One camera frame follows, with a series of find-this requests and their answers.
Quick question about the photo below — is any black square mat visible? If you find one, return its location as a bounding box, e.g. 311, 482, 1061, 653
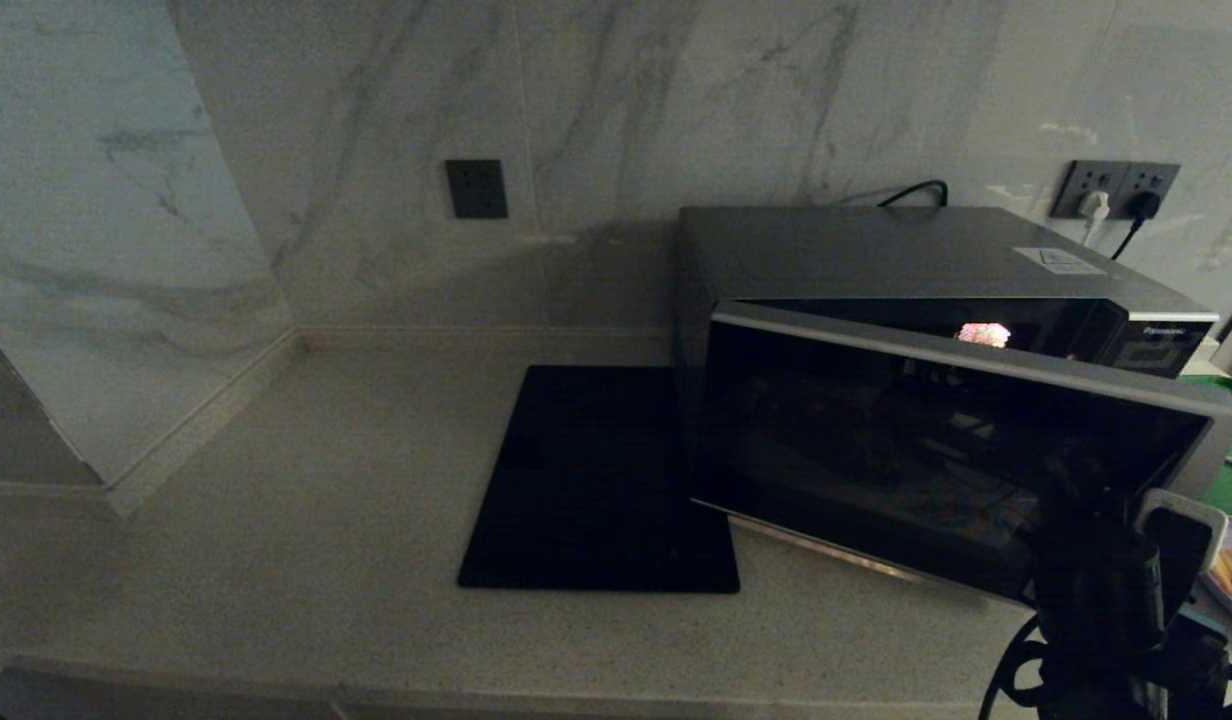
458, 365, 741, 594

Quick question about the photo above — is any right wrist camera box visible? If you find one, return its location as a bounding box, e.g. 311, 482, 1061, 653
1136, 488, 1229, 606

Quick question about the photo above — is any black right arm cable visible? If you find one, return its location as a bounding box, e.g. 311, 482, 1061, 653
979, 612, 1052, 720

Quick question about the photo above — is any white plug with cable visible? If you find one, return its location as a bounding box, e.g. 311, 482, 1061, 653
1079, 192, 1114, 248

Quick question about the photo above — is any black plug with cable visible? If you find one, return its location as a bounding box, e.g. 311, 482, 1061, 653
1112, 192, 1164, 263

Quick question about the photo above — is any grey double wall socket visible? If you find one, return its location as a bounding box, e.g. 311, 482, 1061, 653
1052, 161, 1182, 223

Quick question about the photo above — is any dark single wall socket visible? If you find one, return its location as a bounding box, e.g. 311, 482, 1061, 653
446, 159, 509, 220

